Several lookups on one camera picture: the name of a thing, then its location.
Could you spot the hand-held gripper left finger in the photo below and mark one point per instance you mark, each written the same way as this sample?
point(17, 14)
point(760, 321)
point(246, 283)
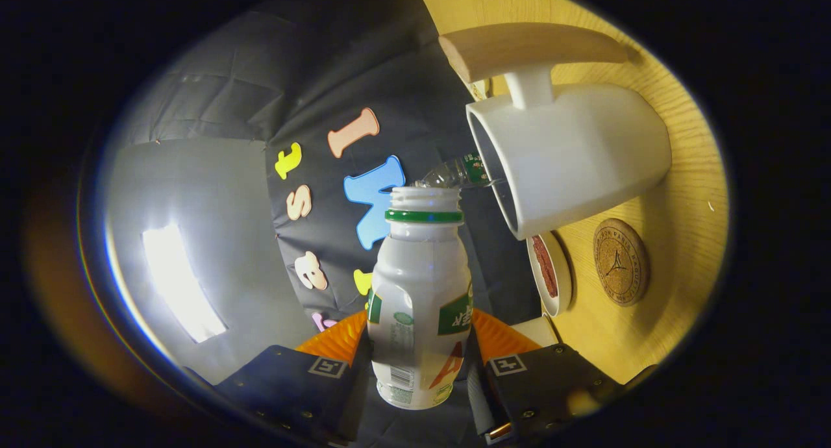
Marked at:
point(358, 402)

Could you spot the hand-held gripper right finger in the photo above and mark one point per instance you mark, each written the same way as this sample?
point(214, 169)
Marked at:
point(480, 402)

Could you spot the white juice bottle green label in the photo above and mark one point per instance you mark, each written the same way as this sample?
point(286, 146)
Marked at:
point(419, 279)

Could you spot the round cork coaster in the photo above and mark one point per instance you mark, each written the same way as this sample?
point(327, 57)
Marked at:
point(620, 263)

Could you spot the clear plastic water bottle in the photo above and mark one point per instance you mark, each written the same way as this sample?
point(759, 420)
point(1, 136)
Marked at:
point(451, 172)

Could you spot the cream toaster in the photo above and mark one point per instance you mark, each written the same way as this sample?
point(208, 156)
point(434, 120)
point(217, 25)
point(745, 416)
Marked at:
point(539, 331)

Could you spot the red meat slices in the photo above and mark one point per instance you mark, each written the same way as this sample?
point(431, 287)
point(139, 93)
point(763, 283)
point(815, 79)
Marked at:
point(545, 266)

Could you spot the round grey plate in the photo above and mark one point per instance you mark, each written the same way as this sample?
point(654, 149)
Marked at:
point(563, 273)

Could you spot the ceiling light panel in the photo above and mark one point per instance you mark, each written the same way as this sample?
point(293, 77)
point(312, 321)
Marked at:
point(178, 279)

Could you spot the wooden table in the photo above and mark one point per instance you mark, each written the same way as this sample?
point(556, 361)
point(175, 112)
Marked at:
point(682, 240)

